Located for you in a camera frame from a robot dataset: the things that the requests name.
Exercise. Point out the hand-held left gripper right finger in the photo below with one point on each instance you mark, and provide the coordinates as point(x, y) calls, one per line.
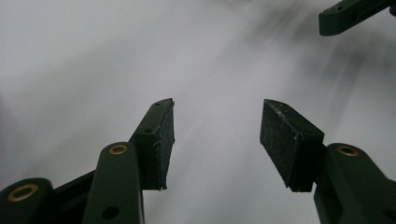
point(289, 140)

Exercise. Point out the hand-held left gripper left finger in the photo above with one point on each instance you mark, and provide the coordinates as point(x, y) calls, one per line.
point(155, 149)

